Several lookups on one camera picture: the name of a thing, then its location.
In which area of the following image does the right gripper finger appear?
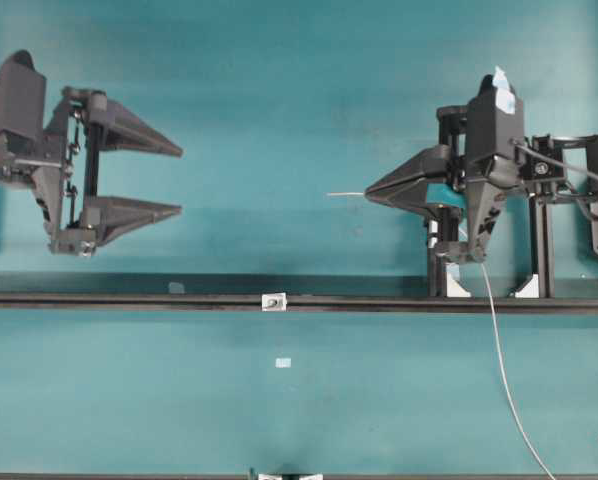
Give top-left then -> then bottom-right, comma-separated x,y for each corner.
87,95 -> 183,157
81,196 -> 182,247

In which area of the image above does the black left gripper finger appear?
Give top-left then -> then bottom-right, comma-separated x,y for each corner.
364,144 -> 464,205
366,180 -> 463,218

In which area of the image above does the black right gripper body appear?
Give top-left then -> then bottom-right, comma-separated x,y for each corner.
0,50 -> 106,257

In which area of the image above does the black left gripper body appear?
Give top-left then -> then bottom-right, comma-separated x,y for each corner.
431,74 -> 568,264

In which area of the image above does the thin grey wire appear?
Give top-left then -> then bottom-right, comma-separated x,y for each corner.
327,190 -> 555,480

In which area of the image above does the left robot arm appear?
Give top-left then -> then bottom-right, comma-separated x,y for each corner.
364,71 -> 598,264

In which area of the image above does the metal fitting with hole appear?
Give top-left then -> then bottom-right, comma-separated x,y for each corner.
261,293 -> 287,312

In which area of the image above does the pale tape square on table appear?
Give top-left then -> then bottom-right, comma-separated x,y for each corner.
275,358 -> 292,369

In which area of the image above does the wire clamp fixture frame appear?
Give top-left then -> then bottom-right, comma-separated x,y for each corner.
424,192 -> 556,300

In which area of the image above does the blue tape piece on rail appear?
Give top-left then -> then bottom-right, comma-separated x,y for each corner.
168,282 -> 186,295

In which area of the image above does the black aluminium frame rail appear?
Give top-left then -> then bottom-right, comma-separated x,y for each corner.
0,272 -> 598,315

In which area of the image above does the black bottom frame rail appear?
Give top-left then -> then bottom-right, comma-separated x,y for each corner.
0,469 -> 598,480

